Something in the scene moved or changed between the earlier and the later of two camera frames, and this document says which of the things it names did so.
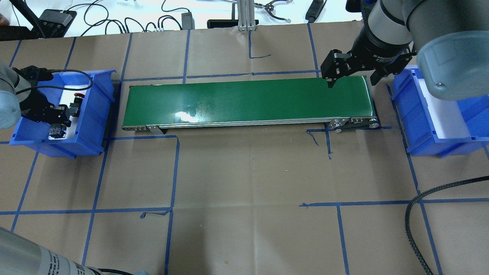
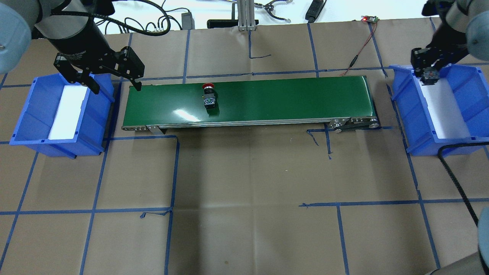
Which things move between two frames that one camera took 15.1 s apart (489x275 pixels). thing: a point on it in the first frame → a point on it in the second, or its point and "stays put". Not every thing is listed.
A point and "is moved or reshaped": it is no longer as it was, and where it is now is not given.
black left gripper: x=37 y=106 → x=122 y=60
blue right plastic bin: x=415 y=119 stays put
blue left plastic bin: x=90 y=138 stays put
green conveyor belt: x=299 y=103 stays put
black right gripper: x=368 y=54 → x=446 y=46
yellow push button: x=56 y=131 is moved or reshaped
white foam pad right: x=447 y=119 stays put
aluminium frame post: x=246 y=15 stays put
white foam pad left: x=67 y=97 stays put
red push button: x=75 y=107 → x=209 y=96
